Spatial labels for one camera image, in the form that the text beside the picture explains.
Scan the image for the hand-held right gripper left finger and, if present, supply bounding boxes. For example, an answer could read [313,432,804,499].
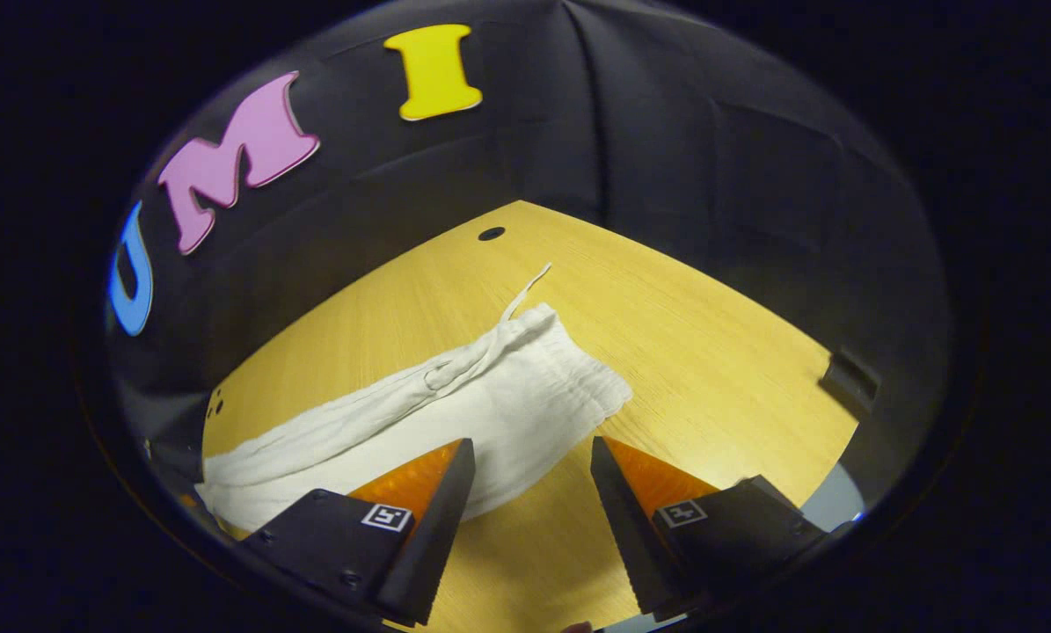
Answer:
[237,437,477,628]

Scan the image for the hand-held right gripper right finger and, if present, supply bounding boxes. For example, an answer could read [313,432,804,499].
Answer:
[589,435,831,618]

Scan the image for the white jeans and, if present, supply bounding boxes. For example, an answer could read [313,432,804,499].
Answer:
[195,264,634,534]

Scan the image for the black table clamp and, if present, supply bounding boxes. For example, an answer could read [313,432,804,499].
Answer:
[820,349,883,416]

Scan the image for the black backdrop cloth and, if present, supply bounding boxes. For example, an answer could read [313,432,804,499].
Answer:
[103,0,957,528]

